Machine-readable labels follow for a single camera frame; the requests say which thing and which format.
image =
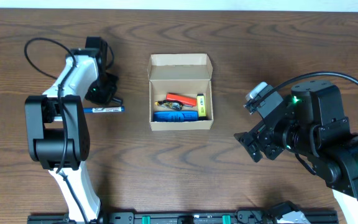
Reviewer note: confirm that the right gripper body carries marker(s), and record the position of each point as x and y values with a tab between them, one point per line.
265	141

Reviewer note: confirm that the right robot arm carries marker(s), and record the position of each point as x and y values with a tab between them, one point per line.
310	123

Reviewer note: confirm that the black cap whiteboard marker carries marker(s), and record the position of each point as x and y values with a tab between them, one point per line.
117	101

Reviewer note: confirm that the blue plastic holder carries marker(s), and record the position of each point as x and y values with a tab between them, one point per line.
175	116

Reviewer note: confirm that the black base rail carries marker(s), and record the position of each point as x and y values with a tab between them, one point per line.
240	216

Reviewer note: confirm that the blue whiteboard marker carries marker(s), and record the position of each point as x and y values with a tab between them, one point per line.
105	110

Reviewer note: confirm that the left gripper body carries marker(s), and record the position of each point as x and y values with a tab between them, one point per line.
105	90

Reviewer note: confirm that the yellow highlighter marker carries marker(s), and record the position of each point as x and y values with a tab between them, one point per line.
201	104

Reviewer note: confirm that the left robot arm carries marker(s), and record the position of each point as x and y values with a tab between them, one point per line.
57	131

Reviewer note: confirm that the black tape dispenser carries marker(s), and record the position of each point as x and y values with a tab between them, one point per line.
169	104

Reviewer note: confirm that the cardboard box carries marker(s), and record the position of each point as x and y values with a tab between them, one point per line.
184	75

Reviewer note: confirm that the red stapler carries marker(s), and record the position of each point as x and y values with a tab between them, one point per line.
184	100

